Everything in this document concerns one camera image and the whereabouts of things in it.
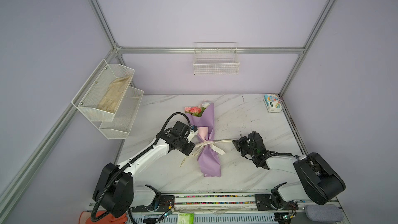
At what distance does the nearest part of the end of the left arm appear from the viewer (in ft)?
1.98

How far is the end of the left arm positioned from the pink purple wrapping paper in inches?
3.3

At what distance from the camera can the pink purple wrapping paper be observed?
80 cm
